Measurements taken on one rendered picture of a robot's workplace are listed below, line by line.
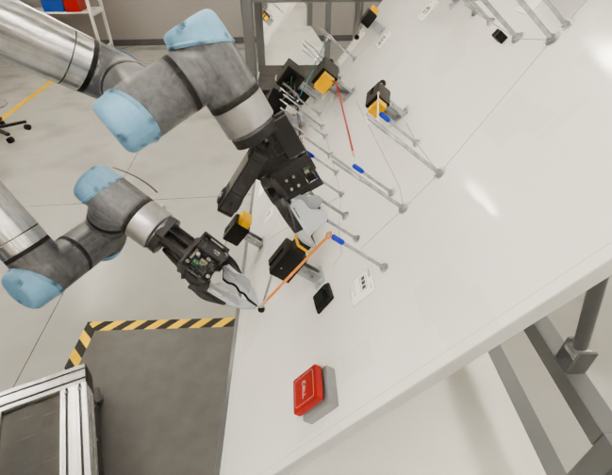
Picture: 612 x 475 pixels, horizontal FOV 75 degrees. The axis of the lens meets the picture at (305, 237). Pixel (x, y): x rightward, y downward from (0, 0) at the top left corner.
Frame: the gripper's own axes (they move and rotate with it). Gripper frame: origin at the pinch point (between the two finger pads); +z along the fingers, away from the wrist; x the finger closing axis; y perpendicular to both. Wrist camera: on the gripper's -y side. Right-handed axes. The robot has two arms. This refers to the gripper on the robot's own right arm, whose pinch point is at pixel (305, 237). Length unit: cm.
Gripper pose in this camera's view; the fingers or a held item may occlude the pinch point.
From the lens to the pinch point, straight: 67.0
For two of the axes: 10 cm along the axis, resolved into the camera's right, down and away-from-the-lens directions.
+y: 8.7, -4.7, -1.3
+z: 4.7, 7.3, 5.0
